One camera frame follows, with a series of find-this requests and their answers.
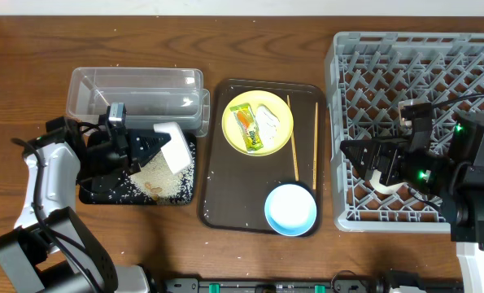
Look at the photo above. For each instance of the light blue bowl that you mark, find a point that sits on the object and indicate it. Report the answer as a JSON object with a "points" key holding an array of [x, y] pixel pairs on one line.
{"points": [[290, 210]]}

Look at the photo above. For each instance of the left wooden chopstick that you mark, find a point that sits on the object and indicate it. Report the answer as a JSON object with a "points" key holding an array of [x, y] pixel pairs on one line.
{"points": [[293, 146]]}

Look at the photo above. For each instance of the grey plastic dishwasher rack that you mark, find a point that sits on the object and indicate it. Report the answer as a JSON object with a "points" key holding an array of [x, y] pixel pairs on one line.
{"points": [[367, 74]]}

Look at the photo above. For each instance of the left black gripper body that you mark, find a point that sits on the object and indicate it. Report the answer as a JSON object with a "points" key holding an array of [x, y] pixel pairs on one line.
{"points": [[108, 159]]}

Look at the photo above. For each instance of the dark brown serving tray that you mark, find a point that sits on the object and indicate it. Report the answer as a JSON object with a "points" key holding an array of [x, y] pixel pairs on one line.
{"points": [[235, 186]]}

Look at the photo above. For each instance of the wooden chopstick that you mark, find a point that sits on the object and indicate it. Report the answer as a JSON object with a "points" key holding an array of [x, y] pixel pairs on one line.
{"points": [[315, 148], [293, 146]]}

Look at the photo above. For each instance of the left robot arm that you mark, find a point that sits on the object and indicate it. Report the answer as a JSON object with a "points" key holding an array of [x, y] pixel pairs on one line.
{"points": [[50, 249]]}

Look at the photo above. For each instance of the crumpled white tissue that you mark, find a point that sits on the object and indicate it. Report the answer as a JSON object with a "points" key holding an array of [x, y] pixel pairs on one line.
{"points": [[268, 124]]}

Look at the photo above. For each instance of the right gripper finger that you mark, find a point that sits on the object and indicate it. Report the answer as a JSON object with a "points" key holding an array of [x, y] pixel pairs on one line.
{"points": [[370, 146], [366, 164]]}

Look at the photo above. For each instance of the clear plastic bin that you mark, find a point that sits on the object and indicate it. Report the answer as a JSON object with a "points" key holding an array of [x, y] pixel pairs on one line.
{"points": [[150, 96]]}

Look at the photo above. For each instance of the pink white bowl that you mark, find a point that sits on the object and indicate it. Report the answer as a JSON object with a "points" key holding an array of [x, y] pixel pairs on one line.
{"points": [[176, 152]]}

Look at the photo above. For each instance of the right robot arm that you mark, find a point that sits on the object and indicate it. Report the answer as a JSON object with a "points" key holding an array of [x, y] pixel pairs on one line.
{"points": [[457, 178]]}

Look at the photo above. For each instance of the black tray with rice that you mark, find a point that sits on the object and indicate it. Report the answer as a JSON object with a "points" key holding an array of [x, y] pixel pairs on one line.
{"points": [[155, 184]]}

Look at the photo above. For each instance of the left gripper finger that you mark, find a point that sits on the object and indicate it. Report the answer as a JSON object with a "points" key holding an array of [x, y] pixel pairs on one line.
{"points": [[139, 156], [147, 138]]}

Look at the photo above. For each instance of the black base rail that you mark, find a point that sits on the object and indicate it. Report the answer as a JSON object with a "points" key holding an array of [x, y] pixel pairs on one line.
{"points": [[342, 282]]}

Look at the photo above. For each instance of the white cup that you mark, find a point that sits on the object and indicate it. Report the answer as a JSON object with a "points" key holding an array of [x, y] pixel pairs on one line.
{"points": [[380, 188]]}

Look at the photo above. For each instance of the green orange snack wrapper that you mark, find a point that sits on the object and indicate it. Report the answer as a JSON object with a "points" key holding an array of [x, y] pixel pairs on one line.
{"points": [[249, 128]]}

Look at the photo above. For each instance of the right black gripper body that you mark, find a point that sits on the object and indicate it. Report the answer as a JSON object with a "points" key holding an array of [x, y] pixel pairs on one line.
{"points": [[420, 170]]}

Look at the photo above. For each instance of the yellow round plate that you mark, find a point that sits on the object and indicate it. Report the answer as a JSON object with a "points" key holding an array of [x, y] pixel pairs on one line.
{"points": [[276, 105]]}

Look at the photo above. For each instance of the right wooden chopstick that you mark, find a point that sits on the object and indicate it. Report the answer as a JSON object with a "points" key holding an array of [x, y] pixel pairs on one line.
{"points": [[315, 148]]}

